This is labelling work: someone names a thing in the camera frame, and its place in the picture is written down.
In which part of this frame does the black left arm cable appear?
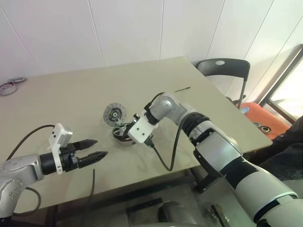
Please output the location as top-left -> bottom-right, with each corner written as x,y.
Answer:
6,124 -> 58,211

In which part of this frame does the black folding chair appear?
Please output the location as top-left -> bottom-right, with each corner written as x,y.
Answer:
196,58 -> 251,110

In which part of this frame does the dark window frame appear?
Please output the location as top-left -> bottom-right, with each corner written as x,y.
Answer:
258,44 -> 303,124

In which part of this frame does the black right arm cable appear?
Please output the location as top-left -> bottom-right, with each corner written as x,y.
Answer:
144,93 -> 188,171

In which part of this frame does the silver spoked rotor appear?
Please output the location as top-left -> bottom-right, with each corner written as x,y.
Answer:
113,125 -> 130,140

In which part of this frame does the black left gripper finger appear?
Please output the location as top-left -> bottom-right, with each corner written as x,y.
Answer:
71,139 -> 98,152
78,151 -> 108,169

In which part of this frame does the thin black strap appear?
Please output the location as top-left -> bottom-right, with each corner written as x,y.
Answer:
87,168 -> 96,213

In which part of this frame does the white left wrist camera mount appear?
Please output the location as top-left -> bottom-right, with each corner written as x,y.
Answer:
48,122 -> 74,176

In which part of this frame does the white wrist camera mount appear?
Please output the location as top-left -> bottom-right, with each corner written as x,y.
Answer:
127,111 -> 159,144
48,122 -> 74,176

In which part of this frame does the flat grey metal ring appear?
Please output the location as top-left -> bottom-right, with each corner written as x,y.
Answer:
7,76 -> 27,84

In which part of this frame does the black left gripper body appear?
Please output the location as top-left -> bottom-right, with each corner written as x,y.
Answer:
60,142 -> 80,173

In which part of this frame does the rusty metal bracket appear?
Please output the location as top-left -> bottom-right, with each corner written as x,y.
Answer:
208,204 -> 231,227

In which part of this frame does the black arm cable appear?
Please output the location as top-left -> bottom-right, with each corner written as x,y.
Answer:
144,93 -> 188,171
6,124 -> 58,211

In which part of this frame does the black motor housing with windings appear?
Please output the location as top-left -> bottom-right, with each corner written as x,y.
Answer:
111,122 -> 137,146

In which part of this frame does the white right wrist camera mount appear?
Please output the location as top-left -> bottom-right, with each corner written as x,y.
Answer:
127,111 -> 159,144

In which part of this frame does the grey round motor lid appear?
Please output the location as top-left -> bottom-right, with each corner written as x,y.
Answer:
103,102 -> 129,127

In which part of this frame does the large dark rounded shape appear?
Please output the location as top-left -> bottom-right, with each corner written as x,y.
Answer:
158,201 -> 197,226

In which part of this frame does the person in beige jacket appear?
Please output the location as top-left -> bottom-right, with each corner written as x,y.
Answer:
257,111 -> 303,178

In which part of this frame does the black flat bar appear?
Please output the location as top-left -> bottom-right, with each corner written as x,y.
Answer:
126,198 -> 163,215

